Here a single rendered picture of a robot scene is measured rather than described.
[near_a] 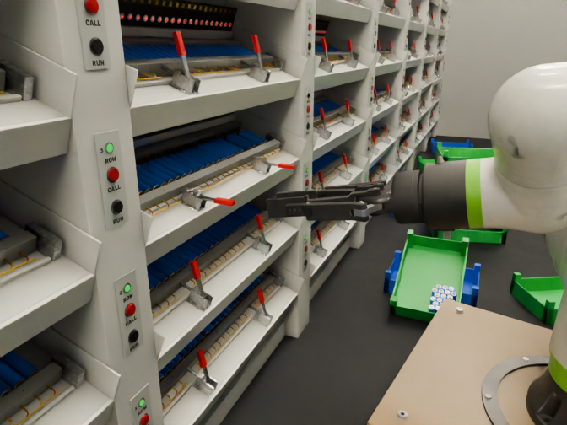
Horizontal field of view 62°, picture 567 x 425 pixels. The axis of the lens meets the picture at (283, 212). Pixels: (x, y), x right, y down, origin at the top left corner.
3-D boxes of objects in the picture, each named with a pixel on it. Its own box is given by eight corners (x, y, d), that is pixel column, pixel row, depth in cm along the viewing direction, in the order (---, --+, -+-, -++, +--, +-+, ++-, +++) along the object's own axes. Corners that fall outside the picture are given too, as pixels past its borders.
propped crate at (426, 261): (456, 328, 142) (458, 314, 137) (390, 314, 150) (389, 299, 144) (467, 253, 161) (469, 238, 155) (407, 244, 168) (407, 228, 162)
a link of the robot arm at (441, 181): (468, 147, 65) (463, 162, 57) (473, 226, 68) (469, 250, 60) (423, 151, 68) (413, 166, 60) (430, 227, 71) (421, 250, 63)
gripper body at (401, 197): (422, 232, 62) (355, 234, 66) (430, 212, 70) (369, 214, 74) (417, 178, 60) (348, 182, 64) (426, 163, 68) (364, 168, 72)
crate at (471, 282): (477, 283, 169) (481, 263, 166) (475, 310, 151) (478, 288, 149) (394, 268, 180) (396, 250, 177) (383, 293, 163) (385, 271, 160)
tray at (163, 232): (294, 173, 121) (306, 140, 117) (138, 271, 69) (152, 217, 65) (229, 140, 126) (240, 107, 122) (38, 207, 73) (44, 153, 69)
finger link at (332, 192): (380, 185, 67) (384, 182, 69) (314, 186, 74) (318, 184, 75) (384, 211, 69) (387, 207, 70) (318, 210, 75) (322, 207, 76)
